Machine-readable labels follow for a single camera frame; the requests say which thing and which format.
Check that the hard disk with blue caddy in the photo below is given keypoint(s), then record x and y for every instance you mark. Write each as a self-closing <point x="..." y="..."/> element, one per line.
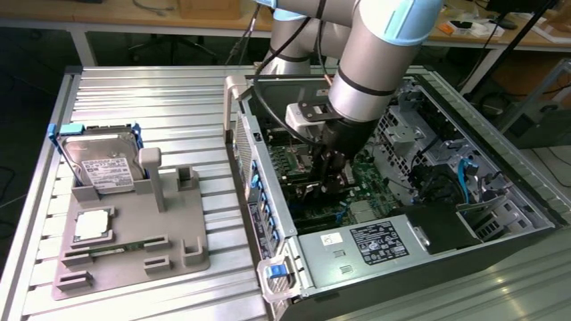
<point x="106" y="167"/>

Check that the green RAM stick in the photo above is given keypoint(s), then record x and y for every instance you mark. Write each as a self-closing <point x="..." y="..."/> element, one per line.
<point x="120" y="249"/>

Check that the silver finned chipset heatsink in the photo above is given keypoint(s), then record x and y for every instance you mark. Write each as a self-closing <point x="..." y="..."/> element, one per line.
<point x="364" y="211"/>

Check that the silver CPU chip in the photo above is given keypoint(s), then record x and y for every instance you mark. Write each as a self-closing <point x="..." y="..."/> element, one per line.
<point x="90" y="225"/>

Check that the low profile Nvidia graphics card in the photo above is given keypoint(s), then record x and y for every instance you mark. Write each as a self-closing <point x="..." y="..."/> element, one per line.
<point x="298" y="191"/>

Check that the black silver PC case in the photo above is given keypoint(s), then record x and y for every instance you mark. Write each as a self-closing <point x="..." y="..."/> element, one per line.
<point x="445" y="277"/>

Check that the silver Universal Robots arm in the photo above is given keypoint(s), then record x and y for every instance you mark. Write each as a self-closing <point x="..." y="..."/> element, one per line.
<point x="369" y="77"/>

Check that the silver perforated disk bay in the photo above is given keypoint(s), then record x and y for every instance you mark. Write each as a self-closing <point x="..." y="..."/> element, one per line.
<point x="401" y="133"/>

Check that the green Dell motherboard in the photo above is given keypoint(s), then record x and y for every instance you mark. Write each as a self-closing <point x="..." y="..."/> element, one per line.
<point x="372" y="187"/>

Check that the blue case latch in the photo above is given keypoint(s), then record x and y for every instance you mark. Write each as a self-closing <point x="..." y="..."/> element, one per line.
<point x="274" y="271"/>

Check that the wooden top white frame desk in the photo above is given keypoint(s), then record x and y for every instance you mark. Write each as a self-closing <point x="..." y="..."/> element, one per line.
<point x="534" y="41"/>
<point x="110" y="8"/>

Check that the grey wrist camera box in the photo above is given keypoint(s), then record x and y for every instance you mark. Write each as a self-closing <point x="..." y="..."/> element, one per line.
<point x="298" y="118"/>

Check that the silver power supply unit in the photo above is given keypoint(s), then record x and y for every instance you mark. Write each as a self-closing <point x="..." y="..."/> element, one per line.
<point x="338" y="264"/>

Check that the grey printed parts rack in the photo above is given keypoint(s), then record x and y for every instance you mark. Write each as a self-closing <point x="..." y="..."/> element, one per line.
<point x="133" y="214"/>

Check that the black and white device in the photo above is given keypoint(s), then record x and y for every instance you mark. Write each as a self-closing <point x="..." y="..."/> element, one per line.
<point x="462" y="25"/>

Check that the black plastic air shroud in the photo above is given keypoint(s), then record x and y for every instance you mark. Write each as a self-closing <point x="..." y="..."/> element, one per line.
<point x="436" y="230"/>

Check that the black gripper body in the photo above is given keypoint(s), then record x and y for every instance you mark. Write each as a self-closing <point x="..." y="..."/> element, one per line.
<point x="349" y="138"/>

